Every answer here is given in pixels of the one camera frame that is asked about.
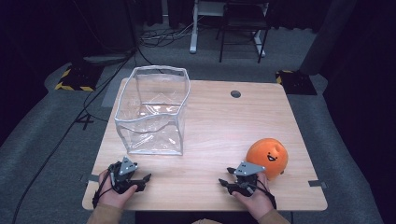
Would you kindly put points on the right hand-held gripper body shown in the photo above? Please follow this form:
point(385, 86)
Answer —
point(246, 177)

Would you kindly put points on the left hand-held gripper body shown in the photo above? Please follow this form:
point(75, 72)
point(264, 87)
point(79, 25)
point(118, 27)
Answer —
point(120, 180)

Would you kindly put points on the person's left hand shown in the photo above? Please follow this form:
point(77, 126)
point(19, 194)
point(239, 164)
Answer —
point(115, 196)

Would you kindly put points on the person's right hand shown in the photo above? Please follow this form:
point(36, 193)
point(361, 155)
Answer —
point(257, 200)

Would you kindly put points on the orange plush toy with face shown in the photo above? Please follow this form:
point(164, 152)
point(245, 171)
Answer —
point(264, 154)

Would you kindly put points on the clear plastic storage bag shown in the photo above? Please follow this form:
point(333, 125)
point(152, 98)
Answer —
point(152, 124)

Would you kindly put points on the black chair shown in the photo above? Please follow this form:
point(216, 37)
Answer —
point(244, 23)

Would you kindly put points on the grey curtain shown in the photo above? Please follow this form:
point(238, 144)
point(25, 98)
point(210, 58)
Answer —
point(327, 37)

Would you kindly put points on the black yellow striped base plate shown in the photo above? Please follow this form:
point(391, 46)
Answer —
point(77, 77)
point(297, 82)

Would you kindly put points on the white desk frame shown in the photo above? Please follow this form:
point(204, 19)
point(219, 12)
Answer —
point(193, 34)

